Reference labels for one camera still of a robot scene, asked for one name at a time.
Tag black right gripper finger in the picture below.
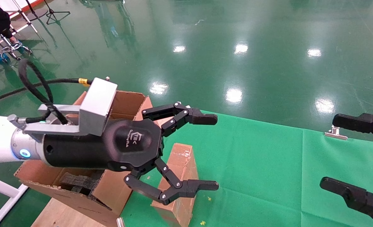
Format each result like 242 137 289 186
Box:
332 113 373 145
320 177 373 227

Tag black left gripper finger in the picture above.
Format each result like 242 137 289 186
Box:
141 102 218 137
124 158 219 206

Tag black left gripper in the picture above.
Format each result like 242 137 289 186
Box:
43 119 165 173

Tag large open cardboard carton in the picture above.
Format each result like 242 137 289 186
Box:
14 90 154 227

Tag black foam packing block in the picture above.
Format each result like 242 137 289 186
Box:
60 172 104 196

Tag green cloth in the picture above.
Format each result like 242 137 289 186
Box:
120 109 373 227

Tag metal wheeled chair base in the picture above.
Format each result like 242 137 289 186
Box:
0 40 33 61

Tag black tripod stand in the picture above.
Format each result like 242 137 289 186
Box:
43 0 71 25

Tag stand with round base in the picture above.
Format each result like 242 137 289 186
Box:
24 0 49 22

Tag white rack with orange edge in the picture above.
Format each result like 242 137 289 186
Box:
0 0 45 33

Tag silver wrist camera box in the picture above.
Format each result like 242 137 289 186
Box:
22 77 118 137

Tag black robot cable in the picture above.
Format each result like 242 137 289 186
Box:
0 59 93 125

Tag white metal frame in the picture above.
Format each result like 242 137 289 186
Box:
0 173 29 227

